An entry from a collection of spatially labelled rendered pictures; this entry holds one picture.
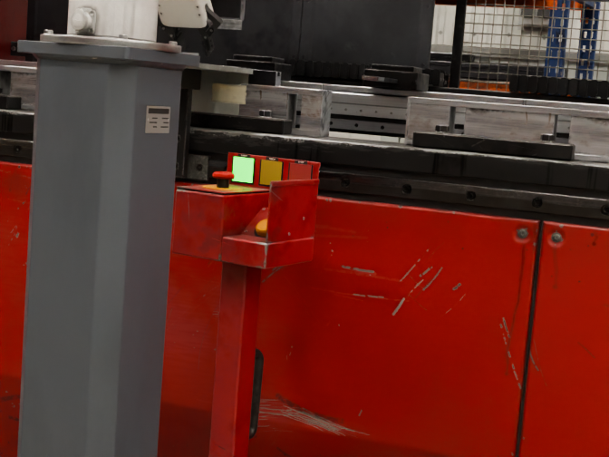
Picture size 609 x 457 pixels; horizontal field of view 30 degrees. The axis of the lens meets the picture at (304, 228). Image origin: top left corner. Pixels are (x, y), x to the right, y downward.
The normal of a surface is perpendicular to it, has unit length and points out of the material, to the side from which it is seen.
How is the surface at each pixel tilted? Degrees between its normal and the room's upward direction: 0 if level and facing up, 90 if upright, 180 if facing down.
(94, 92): 90
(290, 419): 96
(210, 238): 90
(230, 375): 90
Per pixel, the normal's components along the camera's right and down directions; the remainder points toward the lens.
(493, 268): -0.33, 0.08
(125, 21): 0.44, 0.14
